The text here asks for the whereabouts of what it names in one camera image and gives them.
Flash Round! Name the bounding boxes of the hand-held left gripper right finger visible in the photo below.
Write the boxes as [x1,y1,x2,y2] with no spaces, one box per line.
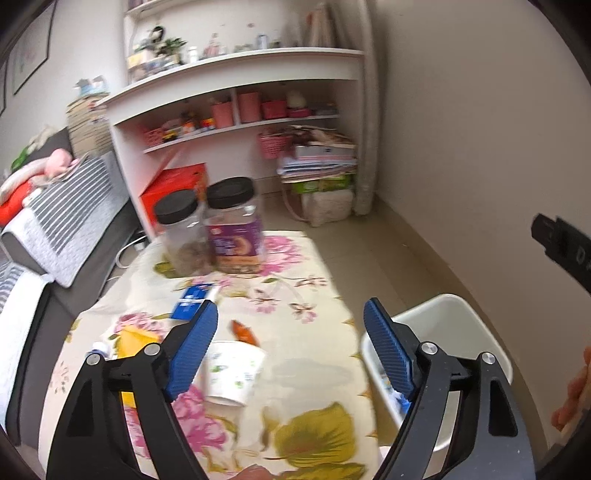
[363,298,536,480]

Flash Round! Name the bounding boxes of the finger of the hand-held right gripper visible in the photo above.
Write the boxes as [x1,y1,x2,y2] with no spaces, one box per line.
[531,213,591,293]

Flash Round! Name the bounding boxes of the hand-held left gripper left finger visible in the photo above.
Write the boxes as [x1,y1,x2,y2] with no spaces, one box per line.
[46,300,219,480]

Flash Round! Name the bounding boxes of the white printed paper cup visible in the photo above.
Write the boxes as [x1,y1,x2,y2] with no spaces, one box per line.
[202,340,267,407]

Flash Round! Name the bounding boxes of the orange snack wrapper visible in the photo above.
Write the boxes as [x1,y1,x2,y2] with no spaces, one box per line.
[230,319,260,346]

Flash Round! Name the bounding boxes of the white plastic bin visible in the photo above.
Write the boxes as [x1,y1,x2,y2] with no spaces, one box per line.
[360,294,513,453]

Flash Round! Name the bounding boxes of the person's right hand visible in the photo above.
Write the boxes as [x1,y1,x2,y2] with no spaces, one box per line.
[551,344,591,433]

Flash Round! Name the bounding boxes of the blue white wrapper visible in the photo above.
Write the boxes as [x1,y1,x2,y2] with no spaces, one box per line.
[379,368,413,413]

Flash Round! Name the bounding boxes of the blue white packet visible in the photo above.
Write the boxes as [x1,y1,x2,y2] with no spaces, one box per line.
[170,283,219,320]

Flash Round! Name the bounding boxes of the yellow packet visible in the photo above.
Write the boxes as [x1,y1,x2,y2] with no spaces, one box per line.
[115,325,163,408]

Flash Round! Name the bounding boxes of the floral tablecloth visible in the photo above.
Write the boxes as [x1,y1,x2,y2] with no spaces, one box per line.
[38,230,384,480]

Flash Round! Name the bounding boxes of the clear jar with black lid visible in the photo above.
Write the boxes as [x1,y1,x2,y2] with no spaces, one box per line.
[153,189,214,276]

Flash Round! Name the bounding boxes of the purple label jar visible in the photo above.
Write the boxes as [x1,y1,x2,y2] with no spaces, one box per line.
[204,177,265,276]

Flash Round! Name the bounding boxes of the grey sofa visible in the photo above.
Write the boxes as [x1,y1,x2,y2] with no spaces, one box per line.
[0,124,141,446]

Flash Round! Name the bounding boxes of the white cloth bag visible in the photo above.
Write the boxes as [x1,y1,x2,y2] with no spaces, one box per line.
[283,182,356,228]

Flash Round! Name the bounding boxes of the red cardboard box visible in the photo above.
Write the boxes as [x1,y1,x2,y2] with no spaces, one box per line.
[140,163,209,237]

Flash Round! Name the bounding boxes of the green cardboard box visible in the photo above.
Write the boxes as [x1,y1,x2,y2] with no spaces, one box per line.
[290,175,355,195]

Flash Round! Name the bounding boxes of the grey striped blanket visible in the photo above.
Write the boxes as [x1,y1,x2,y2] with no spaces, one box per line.
[0,151,131,289]

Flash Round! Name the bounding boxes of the stack of books and papers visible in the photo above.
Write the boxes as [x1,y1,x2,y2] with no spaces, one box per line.
[276,124,359,182]

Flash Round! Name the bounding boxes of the hanging pink basket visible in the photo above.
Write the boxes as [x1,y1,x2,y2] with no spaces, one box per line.
[257,132,293,160]

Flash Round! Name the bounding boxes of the pink plush toy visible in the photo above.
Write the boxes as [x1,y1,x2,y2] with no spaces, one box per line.
[44,148,84,177]

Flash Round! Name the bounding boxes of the red cushion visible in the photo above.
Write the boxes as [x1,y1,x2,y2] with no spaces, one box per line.
[0,181,34,227]

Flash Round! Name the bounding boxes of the tall pink container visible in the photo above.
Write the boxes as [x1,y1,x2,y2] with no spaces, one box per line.
[211,102,235,129]
[239,92,262,123]

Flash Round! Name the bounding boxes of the tall stack of books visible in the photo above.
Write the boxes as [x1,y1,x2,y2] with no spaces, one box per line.
[66,95,114,160]

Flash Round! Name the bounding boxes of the white shelf unit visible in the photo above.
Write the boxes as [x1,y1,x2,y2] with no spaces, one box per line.
[95,0,371,241]

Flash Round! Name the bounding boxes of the small green plant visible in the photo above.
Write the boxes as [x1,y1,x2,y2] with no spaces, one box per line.
[150,27,188,66]

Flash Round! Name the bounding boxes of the upright books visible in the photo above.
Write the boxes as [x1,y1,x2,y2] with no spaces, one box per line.
[305,1,354,48]

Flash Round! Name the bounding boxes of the white power cable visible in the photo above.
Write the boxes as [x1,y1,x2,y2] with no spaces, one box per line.
[115,229,151,269]

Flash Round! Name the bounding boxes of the framed wall picture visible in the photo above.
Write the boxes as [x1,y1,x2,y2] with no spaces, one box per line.
[9,0,58,97]

